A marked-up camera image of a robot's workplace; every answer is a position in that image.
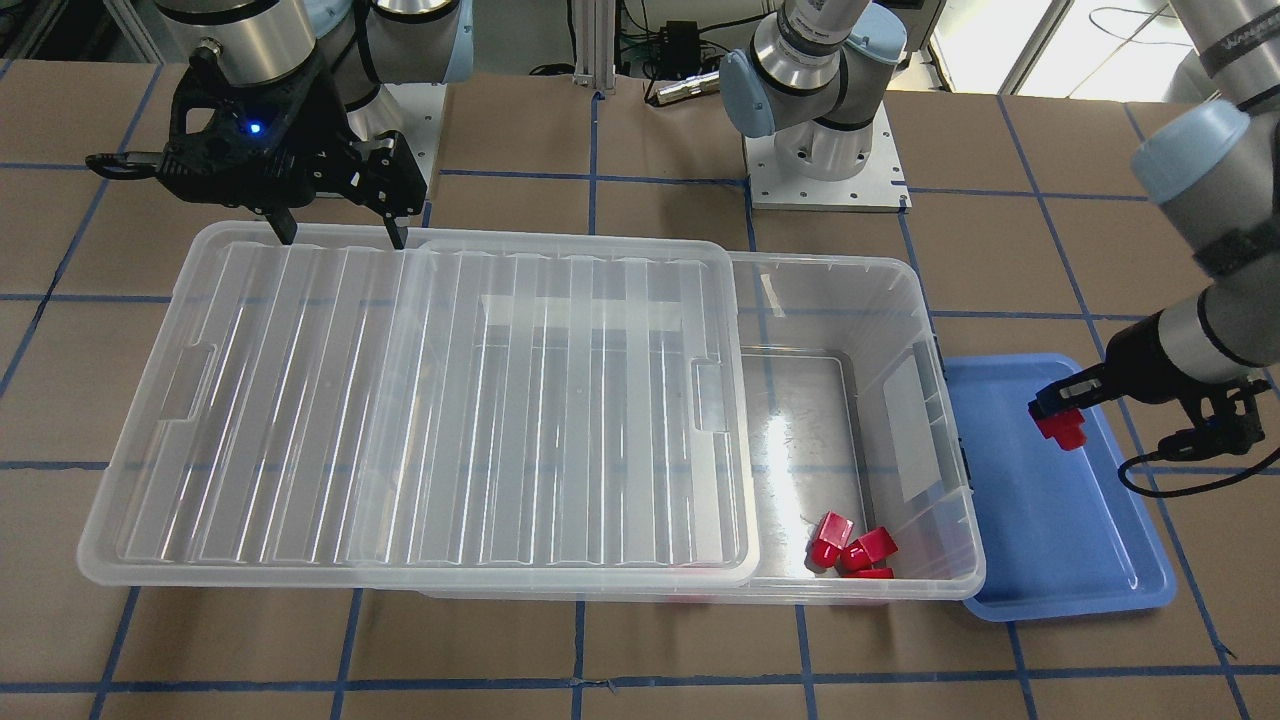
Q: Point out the red block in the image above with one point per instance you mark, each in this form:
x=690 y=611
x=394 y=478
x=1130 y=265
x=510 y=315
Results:
x=1066 y=428

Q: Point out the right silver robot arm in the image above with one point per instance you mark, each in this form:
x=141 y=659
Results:
x=367 y=44

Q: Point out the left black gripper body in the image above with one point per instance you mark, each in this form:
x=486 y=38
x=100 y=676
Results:
x=1135 y=352

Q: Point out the clear plastic box lid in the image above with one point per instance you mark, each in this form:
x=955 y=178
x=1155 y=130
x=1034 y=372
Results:
x=253 y=452

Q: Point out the blue plastic tray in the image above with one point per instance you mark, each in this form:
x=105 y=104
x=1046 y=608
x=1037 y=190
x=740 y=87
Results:
x=1062 y=537

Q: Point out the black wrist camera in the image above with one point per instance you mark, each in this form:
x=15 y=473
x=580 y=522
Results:
x=1224 y=420

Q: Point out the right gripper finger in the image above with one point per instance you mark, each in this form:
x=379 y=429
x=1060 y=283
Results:
x=282 y=223
x=397 y=226

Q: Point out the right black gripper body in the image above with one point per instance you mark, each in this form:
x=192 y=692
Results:
x=318 y=118

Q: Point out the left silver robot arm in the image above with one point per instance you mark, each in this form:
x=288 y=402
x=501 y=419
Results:
x=1212 y=172

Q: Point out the clear plastic storage box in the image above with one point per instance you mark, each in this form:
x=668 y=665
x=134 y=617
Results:
x=850 y=430

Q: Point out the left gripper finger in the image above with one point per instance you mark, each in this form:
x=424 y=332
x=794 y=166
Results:
x=1078 y=391

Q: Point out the red blocks in box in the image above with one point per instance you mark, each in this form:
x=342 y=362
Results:
x=833 y=546

